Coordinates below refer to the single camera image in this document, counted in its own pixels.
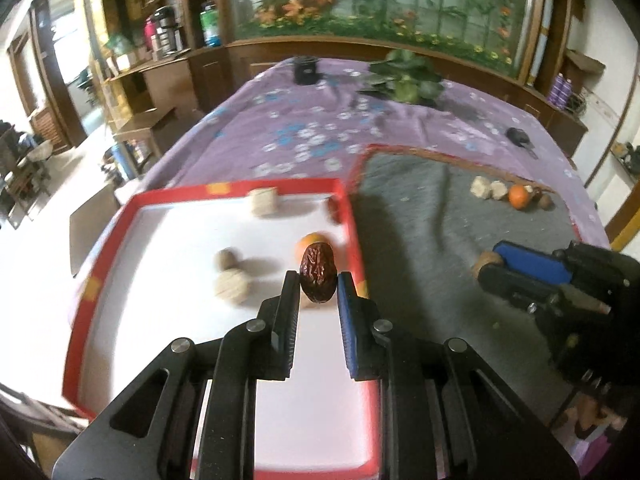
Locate brown longan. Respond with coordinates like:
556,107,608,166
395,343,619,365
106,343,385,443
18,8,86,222
472,252,503,278
538,194,554,210

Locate beige cake hexagon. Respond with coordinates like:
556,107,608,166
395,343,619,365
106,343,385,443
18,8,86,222
215,268,252,304

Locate wrinkled dark red jujube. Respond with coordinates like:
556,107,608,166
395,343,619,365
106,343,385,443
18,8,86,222
298,242,337,304

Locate orange mandarin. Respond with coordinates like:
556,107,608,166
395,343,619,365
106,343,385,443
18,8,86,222
508,184,532,210
294,232,333,260

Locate brown longan fruit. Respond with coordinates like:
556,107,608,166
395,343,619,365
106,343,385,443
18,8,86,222
215,248,239,272

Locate beige cake block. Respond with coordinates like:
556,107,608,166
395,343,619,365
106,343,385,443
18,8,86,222
248,186,279,218

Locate brown longan on mat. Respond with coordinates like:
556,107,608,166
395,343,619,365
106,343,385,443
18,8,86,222
538,194,554,210

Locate orange mandarin on mat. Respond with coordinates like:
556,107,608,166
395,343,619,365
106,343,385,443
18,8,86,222
508,184,532,210

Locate beige cake piece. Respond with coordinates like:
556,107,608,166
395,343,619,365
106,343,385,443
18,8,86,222
470,176,492,200
489,180,509,200

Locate grey felt mat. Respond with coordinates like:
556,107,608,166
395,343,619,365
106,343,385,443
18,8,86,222
349,152,576,422

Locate small black object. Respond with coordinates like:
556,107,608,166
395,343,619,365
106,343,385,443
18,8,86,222
506,128,538,159

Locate purple bottles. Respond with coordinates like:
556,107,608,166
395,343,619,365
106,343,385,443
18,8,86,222
547,73,573,110

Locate red white shallow box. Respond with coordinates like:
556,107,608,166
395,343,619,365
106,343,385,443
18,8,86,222
62,179,380,479

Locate green leafy plant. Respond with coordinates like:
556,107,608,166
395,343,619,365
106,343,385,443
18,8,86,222
359,49,445,106

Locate dark wooden stool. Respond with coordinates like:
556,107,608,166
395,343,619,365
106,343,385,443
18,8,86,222
70,184,120,276

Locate purple floral tablecloth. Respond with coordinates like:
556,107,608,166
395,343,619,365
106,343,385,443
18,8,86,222
137,58,608,247

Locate black cylindrical object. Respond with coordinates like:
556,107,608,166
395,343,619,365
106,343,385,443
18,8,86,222
293,55,321,86

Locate blue water bottle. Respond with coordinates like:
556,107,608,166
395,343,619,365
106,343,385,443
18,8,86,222
111,144,134,181

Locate wooden side table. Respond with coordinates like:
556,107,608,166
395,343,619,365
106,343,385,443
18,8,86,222
113,107,178,178

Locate green white bottle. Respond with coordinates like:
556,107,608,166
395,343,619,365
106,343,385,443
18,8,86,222
200,1,221,47

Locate black coffee maker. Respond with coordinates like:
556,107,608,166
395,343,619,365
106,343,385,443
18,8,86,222
151,6,183,58

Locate pink thermos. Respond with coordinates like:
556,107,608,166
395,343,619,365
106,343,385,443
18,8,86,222
143,16,156,53

